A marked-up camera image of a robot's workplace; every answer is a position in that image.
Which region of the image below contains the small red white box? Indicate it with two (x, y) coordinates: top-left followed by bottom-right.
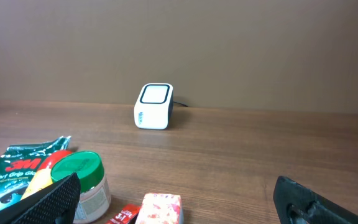
(135, 193), (184, 224)

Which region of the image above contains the green 3M gloves packet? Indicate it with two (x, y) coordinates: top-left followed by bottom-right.
(0, 136), (71, 210)

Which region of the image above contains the white barcode scanner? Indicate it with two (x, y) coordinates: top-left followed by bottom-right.
(134, 83), (173, 130)

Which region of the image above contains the red sauce bottle green cap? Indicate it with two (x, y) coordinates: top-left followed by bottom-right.
(21, 150), (73, 200)

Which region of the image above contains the red coffee stick sachet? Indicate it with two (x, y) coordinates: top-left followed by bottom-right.
(106, 204), (140, 224)

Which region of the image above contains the green lid jar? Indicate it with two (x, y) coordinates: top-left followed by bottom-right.
(51, 151), (111, 223)

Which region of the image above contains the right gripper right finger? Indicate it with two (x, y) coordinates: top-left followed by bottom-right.
(273, 176), (358, 224)

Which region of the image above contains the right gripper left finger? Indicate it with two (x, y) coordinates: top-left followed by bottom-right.
(0, 173), (81, 224)

